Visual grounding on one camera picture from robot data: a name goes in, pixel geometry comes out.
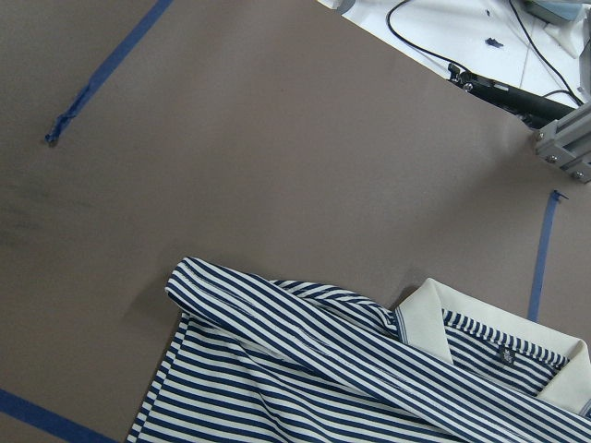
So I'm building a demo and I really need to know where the navy white striped polo shirt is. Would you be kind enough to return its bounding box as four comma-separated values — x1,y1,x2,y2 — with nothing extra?
127,257,590,442

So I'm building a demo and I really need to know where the black clamp bar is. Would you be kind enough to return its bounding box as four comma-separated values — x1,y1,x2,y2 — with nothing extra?
448,63,574,129

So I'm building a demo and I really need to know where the grey aluminium frame post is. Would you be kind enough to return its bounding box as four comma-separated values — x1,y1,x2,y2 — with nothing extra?
535,102,590,184

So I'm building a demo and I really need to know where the black desk cable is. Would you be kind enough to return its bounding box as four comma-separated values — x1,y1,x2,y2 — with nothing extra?
386,0,584,106

